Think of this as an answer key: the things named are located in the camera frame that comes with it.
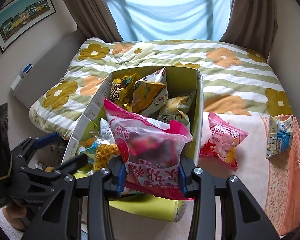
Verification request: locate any small white packet red print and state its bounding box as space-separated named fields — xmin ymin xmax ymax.
xmin=99 ymin=117 xmax=115 ymax=140

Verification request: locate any pink white strawberry packet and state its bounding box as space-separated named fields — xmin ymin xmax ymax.
xmin=104 ymin=97 xmax=194 ymax=200

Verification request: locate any blue white packet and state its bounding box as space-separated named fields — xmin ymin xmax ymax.
xmin=266 ymin=114 xmax=294 ymax=159

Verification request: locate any white packet black red print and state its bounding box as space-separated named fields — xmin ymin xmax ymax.
xmin=156 ymin=111 xmax=190 ymax=130

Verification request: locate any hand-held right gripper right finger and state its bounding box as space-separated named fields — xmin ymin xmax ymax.
xmin=177 ymin=155 xmax=282 ymax=240

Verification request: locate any green yellow cardboard box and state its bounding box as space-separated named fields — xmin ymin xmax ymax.
xmin=62 ymin=65 xmax=204 ymax=223

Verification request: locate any framed wall picture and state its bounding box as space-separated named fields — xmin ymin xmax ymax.
xmin=0 ymin=0 xmax=57 ymax=54

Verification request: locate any potato chip packet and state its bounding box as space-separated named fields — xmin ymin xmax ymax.
xmin=162 ymin=92 xmax=197 ymax=120

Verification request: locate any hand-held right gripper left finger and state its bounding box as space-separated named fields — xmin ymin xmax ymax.
xmin=21 ymin=155 xmax=127 ymax=240

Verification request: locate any clear waffle packet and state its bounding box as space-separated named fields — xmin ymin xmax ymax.
xmin=79 ymin=140 xmax=120 ymax=175

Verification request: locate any yellow snack packet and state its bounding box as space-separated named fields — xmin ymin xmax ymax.
xmin=132 ymin=66 xmax=169 ymax=117

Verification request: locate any gold chocolate packet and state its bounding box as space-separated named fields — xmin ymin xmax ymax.
xmin=110 ymin=71 xmax=138 ymax=112

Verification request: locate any brown curtain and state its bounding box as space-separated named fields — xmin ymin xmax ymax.
xmin=219 ymin=0 xmax=277 ymax=63
xmin=54 ymin=0 xmax=124 ymax=43

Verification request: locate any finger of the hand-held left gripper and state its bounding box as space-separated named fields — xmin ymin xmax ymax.
xmin=12 ymin=132 xmax=62 ymax=167
xmin=20 ymin=153 xmax=88 ymax=188

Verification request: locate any striped floral blanket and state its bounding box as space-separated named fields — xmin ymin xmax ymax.
xmin=29 ymin=37 xmax=293 ymax=140

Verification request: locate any light blue window cloth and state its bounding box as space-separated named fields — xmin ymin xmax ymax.
xmin=104 ymin=0 xmax=233 ymax=42

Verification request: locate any pink marshmallow packet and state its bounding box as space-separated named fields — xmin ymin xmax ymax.
xmin=199 ymin=112 xmax=250 ymax=172

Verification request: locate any person's left hand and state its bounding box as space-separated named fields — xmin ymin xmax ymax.
xmin=4 ymin=200 xmax=28 ymax=231

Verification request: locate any cream towel orange floral border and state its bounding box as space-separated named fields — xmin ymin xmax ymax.
xmin=199 ymin=111 xmax=300 ymax=234

